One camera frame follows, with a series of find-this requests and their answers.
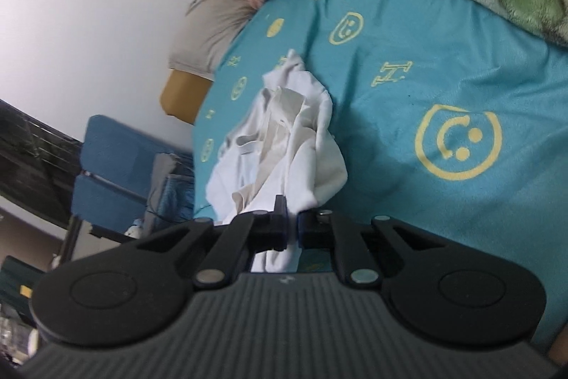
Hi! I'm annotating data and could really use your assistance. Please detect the white shirt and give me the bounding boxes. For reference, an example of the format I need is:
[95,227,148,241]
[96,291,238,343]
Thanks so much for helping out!
[205,49,349,274]

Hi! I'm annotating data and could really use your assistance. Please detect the blue chair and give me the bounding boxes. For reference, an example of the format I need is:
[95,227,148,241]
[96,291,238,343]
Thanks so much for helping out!
[71,114,194,242]

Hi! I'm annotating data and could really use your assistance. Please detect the wooden bed frame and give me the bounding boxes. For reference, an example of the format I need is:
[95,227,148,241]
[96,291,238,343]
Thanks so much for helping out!
[160,68,214,126]

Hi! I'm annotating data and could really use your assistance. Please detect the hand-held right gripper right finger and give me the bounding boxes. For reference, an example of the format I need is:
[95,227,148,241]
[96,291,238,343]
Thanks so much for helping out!
[298,209,449,286]

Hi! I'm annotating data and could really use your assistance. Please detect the beige pillow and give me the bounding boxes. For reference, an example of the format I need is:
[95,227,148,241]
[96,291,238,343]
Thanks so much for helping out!
[168,0,272,78]

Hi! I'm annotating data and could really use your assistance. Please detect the blue smiley print bed sheet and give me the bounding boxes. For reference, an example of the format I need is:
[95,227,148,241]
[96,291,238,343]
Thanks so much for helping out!
[192,0,568,344]

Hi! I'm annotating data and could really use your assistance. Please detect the dark window screen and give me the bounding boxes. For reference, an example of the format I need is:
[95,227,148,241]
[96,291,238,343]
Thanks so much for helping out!
[0,98,85,231]

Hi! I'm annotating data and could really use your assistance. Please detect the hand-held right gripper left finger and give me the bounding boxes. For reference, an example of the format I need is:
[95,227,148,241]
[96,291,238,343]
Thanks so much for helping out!
[128,195,290,289]

